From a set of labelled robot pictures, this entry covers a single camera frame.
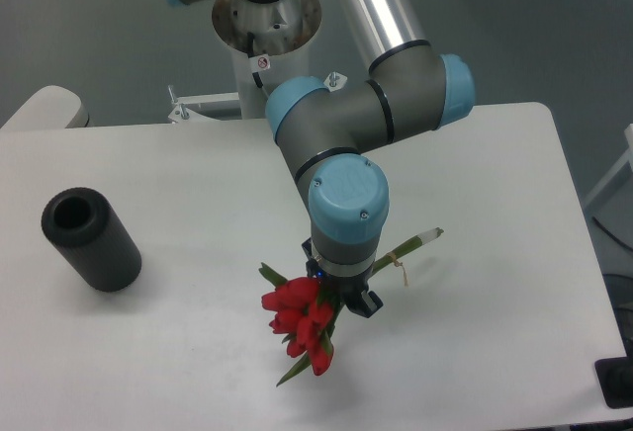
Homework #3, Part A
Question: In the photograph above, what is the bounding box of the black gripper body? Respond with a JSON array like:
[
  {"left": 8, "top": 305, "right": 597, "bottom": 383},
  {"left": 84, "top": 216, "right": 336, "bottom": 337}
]
[{"left": 302, "top": 238, "right": 375, "bottom": 306}]

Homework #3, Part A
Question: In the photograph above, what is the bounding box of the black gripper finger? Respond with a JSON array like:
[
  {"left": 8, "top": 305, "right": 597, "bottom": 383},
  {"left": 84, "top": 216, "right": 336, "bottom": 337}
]
[{"left": 343, "top": 290, "right": 383, "bottom": 317}]

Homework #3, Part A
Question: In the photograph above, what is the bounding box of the red tulip bouquet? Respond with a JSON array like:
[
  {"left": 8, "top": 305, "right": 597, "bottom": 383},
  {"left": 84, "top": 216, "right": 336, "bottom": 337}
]
[{"left": 257, "top": 226, "right": 445, "bottom": 388}]

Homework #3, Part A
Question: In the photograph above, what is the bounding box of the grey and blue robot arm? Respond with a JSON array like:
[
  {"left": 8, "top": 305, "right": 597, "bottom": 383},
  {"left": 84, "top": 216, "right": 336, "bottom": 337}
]
[{"left": 167, "top": 0, "right": 476, "bottom": 317}]

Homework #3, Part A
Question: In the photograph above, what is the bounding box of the black device at table edge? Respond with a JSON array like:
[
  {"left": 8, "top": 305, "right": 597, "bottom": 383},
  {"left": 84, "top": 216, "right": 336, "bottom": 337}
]
[{"left": 594, "top": 357, "right": 632, "bottom": 409}]

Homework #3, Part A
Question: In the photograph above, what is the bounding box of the black ribbed cylindrical vase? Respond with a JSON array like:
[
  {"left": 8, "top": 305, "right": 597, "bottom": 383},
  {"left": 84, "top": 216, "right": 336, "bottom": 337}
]
[{"left": 41, "top": 187, "right": 142, "bottom": 293}]

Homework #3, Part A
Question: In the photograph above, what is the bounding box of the white chair back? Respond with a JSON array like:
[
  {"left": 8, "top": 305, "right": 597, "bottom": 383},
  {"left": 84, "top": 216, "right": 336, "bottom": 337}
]
[{"left": 1, "top": 85, "right": 90, "bottom": 132}]

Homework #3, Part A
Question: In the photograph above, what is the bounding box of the black cable on floor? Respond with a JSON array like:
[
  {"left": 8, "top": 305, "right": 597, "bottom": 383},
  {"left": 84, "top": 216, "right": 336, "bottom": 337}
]
[{"left": 591, "top": 215, "right": 633, "bottom": 245}]

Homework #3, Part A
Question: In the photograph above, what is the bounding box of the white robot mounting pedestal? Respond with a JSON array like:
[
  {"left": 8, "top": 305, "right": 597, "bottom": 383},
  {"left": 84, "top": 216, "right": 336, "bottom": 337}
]
[{"left": 166, "top": 0, "right": 323, "bottom": 125}]

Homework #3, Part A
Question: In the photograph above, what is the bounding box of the white furniture frame right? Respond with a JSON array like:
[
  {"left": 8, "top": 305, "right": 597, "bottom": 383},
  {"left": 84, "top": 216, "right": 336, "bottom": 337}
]
[{"left": 582, "top": 125, "right": 632, "bottom": 214}]

